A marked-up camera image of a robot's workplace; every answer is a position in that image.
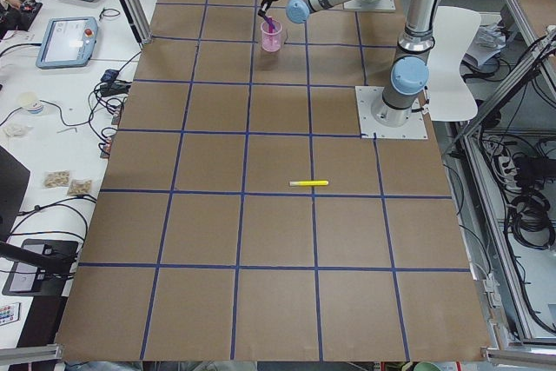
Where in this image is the purple marker pen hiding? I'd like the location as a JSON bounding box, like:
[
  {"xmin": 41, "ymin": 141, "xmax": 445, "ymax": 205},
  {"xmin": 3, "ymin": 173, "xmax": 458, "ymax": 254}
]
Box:
[{"xmin": 265, "ymin": 17, "xmax": 276, "ymax": 34}]

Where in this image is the pink mesh cup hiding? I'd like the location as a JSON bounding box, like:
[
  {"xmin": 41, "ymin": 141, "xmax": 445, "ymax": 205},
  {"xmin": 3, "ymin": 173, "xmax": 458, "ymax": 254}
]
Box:
[{"xmin": 261, "ymin": 19, "xmax": 282, "ymax": 52}]

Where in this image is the white paper cup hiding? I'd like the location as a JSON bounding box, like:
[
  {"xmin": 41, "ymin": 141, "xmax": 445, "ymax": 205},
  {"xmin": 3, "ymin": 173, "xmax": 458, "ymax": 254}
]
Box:
[{"xmin": 18, "ymin": 91, "xmax": 44, "ymax": 115}]

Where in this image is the small blue device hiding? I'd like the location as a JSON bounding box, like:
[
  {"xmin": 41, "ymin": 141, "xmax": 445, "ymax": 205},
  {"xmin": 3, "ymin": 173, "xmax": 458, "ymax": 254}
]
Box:
[{"xmin": 101, "ymin": 69, "xmax": 119, "ymax": 83}]

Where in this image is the yellow marker pen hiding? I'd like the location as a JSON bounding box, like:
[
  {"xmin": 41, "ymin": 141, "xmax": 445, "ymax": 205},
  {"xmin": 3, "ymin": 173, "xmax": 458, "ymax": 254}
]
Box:
[{"xmin": 288, "ymin": 180, "xmax": 329, "ymax": 187}]

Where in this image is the near teach pendant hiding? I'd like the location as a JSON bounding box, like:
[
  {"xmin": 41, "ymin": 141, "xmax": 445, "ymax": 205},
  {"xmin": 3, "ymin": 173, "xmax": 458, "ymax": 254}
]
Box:
[{"xmin": 36, "ymin": 17, "xmax": 98, "ymax": 70}]

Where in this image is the white plastic chair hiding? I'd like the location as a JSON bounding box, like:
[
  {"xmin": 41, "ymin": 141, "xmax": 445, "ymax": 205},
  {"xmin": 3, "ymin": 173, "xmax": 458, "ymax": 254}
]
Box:
[{"xmin": 427, "ymin": 6, "xmax": 481, "ymax": 122}]

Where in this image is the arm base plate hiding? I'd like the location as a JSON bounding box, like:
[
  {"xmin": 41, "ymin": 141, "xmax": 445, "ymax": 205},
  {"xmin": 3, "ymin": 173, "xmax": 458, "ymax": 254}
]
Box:
[
  {"xmin": 355, "ymin": 86, "xmax": 427, "ymax": 140},
  {"xmin": 343, "ymin": 0, "xmax": 396, "ymax": 13}
]

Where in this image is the black camera stand base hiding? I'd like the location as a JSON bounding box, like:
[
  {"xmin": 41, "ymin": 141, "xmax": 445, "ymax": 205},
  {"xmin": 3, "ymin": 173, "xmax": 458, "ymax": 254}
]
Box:
[{"xmin": 1, "ymin": 239, "xmax": 79, "ymax": 296}]

